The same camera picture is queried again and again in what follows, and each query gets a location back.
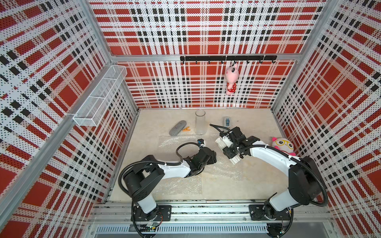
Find bubble wrap sheet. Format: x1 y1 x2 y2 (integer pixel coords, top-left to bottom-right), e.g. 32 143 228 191
153 135 202 200
201 133 243 181

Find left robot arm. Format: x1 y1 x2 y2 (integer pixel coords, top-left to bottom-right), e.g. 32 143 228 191
118 139 217 217

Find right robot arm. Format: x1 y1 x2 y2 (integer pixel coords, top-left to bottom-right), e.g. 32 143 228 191
211 125 329 220

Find clear glass vase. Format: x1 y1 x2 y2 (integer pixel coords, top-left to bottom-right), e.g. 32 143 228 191
195 109 206 134

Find grey oval case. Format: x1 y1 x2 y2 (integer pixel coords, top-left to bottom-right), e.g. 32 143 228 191
169 120 187 136

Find pink white owl plush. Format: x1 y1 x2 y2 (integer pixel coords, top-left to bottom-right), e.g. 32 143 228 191
272 137 296 156

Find hanging pink plush toy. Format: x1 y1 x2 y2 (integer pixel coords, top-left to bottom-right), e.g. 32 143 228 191
225 63 239 96

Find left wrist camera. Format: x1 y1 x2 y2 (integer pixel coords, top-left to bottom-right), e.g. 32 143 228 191
197 139 205 147

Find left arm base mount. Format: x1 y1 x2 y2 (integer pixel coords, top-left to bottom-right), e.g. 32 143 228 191
131 205 172 222

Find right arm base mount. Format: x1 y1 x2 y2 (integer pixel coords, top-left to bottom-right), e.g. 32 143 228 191
249 204 291 222

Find black hook rail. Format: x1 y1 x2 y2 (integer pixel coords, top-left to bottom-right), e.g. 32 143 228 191
180 55 278 62

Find white wire mesh basket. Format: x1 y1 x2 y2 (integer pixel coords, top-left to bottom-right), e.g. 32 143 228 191
73 65 127 127

